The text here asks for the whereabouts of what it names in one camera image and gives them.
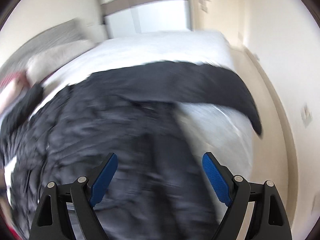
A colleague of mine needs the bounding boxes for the black quilted puffer jacket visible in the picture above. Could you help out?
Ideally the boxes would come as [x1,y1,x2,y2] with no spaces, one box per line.
[1,61,262,239]

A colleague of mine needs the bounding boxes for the dark pink striped pillow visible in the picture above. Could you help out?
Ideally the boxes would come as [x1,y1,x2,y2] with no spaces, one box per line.
[1,71,29,87]

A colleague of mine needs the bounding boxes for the white bed with blanket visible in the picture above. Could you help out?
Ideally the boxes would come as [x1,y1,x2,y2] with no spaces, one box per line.
[4,31,254,196]

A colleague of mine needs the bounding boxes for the grey quilted headboard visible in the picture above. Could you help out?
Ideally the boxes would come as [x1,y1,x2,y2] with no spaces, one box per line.
[0,18,86,71]

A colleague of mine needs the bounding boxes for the white and grey wardrobe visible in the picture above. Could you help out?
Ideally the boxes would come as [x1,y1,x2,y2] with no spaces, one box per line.
[98,0,191,39]

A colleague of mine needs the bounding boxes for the light grey pillow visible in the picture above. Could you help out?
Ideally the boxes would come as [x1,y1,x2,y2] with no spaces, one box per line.
[26,40,96,86]

